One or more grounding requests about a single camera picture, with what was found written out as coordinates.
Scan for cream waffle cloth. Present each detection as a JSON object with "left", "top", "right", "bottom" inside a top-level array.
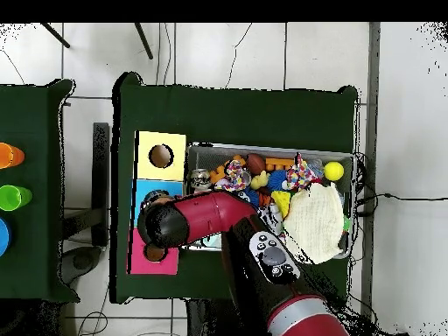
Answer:
[{"left": 282, "top": 182, "right": 346, "bottom": 265}]

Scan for dark green table cloth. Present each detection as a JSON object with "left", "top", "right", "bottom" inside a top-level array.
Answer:
[
  {"left": 0, "top": 78, "right": 81, "bottom": 304},
  {"left": 109, "top": 71, "right": 359, "bottom": 305}
]

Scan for orange toy block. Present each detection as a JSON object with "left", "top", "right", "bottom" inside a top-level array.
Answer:
[{"left": 264, "top": 157, "right": 296, "bottom": 172}]

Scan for yellow cheese wedge toy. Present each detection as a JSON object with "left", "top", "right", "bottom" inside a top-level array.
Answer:
[{"left": 270, "top": 190, "right": 291, "bottom": 218}]

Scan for brown toy football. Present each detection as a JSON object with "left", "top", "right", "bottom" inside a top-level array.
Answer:
[{"left": 245, "top": 152, "right": 267, "bottom": 176}]

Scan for blue plastic cup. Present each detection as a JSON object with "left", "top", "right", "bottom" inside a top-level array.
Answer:
[{"left": 0, "top": 217, "right": 11, "bottom": 257}]

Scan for green plastic cup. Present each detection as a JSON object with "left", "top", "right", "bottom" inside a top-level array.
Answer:
[{"left": 0, "top": 184, "right": 33, "bottom": 212}]

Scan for yellow plush duck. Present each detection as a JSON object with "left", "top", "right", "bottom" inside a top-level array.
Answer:
[{"left": 249, "top": 170, "right": 270, "bottom": 191}]

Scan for yellow ball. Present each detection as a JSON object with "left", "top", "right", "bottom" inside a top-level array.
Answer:
[{"left": 323, "top": 160, "right": 345, "bottom": 182}]

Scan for wooden box with three holes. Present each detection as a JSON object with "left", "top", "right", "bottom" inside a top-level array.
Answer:
[{"left": 126, "top": 129, "right": 187, "bottom": 276}]

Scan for black tripod leg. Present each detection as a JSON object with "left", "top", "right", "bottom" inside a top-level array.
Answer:
[
  {"left": 40, "top": 22, "right": 71, "bottom": 49},
  {"left": 134, "top": 22, "right": 154, "bottom": 60}
]

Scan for shallow silver mesh bin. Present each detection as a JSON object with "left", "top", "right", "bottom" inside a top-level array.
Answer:
[{"left": 179, "top": 141, "right": 356, "bottom": 260}]

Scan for grey round stand foot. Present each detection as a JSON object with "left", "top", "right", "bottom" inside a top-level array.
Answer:
[{"left": 59, "top": 246, "right": 102, "bottom": 285}]

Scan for crushed metal can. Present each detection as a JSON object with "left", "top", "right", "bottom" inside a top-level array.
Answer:
[{"left": 189, "top": 168, "right": 212, "bottom": 190}]

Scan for black power cable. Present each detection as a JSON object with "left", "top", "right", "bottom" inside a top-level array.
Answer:
[{"left": 353, "top": 192, "right": 448, "bottom": 203}]

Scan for orange plastic cup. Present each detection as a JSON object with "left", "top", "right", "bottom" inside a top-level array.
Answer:
[{"left": 0, "top": 142, "right": 25, "bottom": 170}]

